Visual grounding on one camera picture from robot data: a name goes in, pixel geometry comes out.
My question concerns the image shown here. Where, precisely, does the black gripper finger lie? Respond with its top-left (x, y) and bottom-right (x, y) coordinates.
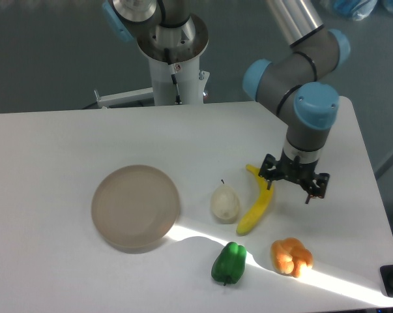
top-left (258, 154), bottom-right (281, 190)
top-left (300, 173), bottom-right (330, 204)

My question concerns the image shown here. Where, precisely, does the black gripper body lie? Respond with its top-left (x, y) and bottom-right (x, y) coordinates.
top-left (274, 151), bottom-right (317, 188)

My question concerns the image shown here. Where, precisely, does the yellow banana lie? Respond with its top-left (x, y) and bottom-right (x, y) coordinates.
top-left (236, 164), bottom-right (274, 236)

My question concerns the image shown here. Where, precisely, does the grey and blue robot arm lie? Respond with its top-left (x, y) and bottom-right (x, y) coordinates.
top-left (102, 1), bottom-right (351, 198)

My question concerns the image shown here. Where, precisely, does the pale white pear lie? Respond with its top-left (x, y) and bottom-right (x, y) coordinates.
top-left (210, 180), bottom-right (240, 224)

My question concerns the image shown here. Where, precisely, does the orange braided bread roll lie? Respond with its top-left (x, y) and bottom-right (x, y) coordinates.
top-left (270, 237), bottom-right (314, 278)

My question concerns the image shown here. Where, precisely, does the green bell pepper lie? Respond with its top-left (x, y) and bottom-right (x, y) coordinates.
top-left (211, 242), bottom-right (247, 286)

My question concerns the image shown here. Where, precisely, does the beige round plate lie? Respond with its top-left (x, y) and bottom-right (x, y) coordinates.
top-left (91, 165), bottom-right (181, 252)

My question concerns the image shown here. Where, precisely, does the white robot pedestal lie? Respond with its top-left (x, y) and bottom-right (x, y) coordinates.
top-left (136, 14), bottom-right (212, 106)

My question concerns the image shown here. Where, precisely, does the white metal bracket left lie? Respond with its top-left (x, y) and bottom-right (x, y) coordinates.
top-left (94, 87), bottom-right (153, 108)

